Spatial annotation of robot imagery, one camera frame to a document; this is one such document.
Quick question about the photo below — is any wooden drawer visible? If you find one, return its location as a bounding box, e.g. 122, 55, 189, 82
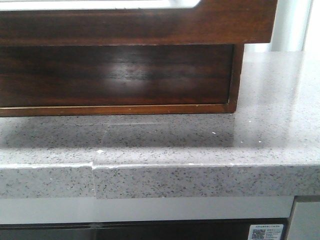
0, 44, 235, 108
0, 0, 277, 47

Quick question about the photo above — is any dark wooden drawer cabinet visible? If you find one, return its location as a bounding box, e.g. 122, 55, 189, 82
0, 42, 245, 118

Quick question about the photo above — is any black appliance below counter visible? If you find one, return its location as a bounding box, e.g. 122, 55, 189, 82
0, 218, 288, 240

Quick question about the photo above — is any white QR code sticker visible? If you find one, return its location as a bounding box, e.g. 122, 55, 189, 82
247, 224, 284, 240

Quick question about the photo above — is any grey cabinet door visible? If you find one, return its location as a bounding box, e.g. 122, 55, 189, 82
286, 196, 320, 240

